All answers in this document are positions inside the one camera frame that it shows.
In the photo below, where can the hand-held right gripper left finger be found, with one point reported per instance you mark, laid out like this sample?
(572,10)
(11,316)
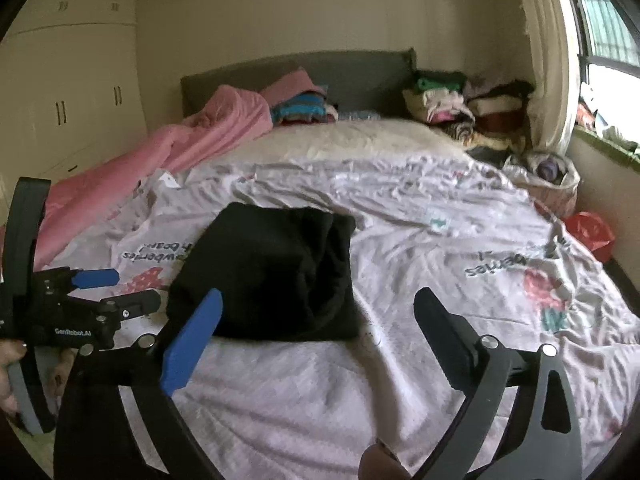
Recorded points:
(192,340)

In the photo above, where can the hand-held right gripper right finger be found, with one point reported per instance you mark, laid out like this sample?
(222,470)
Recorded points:
(450,330)

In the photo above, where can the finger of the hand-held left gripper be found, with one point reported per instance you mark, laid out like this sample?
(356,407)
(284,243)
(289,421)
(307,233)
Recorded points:
(97,277)
(135,302)

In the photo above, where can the black t-shirt with orange patches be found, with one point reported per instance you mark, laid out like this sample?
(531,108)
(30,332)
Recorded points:
(270,270)

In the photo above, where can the white bag of clothes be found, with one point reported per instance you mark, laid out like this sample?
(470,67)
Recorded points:
(547,180)

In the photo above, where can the pile of folded clothes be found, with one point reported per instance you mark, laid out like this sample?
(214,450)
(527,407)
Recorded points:
(450,105)

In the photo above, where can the person's left hand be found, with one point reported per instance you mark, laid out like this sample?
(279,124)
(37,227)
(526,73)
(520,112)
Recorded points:
(7,375)

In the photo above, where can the person's right hand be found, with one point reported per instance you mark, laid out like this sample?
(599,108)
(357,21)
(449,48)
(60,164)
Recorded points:
(385,462)

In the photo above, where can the printed white duvet cover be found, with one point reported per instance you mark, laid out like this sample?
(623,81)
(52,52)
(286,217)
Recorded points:
(450,260)

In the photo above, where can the pink quilt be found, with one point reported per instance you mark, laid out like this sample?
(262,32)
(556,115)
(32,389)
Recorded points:
(150,160)

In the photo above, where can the light green cloth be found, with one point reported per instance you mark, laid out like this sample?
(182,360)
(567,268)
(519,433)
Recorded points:
(35,452)

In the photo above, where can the red plastic bag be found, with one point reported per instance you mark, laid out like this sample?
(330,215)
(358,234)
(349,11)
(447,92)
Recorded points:
(592,232)

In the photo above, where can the white wardrobe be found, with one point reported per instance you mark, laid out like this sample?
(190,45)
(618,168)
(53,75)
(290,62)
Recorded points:
(75,85)

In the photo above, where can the cream fleece blanket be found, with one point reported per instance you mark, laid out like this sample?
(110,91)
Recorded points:
(360,142)

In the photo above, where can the light blue ruffled cloth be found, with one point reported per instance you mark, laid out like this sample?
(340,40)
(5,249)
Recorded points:
(360,115)

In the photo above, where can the cluttered window sill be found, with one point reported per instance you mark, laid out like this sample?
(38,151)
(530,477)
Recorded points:
(605,130)

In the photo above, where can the teal striped folded cloth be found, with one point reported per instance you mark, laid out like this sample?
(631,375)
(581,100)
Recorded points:
(302,110)

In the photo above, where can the pink pillow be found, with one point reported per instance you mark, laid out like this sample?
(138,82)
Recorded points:
(292,85)

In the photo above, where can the grey headboard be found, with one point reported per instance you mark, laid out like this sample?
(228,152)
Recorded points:
(360,75)

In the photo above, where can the cream curtain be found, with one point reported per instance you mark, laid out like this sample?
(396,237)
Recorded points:
(545,50)

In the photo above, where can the window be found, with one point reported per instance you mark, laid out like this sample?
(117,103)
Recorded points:
(610,35)

